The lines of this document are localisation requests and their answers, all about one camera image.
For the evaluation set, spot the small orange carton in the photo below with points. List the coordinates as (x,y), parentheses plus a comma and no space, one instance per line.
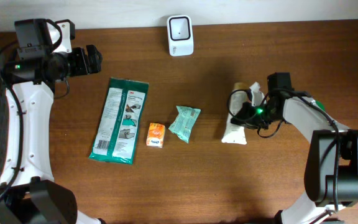
(155,135)

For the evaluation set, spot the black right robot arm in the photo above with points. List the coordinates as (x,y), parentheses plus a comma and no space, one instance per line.
(331,172)

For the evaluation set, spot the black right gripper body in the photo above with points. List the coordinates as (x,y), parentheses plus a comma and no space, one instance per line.
(251,111)

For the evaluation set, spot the white barcode scanner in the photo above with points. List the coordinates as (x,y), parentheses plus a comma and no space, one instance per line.
(180,35)

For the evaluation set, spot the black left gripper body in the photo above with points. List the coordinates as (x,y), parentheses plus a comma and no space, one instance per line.
(78,65)

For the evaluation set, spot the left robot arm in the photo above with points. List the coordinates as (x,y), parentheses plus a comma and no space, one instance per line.
(28,192)

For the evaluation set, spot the green lid jar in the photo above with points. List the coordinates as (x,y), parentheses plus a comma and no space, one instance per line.
(320,105)

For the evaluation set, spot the green 3M gloves package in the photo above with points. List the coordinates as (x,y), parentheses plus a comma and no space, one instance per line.
(118,129)

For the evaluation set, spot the white tube gold cap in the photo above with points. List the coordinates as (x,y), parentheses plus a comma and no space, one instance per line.
(235,134)

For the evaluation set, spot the teal snack packet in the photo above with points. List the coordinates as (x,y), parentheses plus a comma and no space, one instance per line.
(184,122)

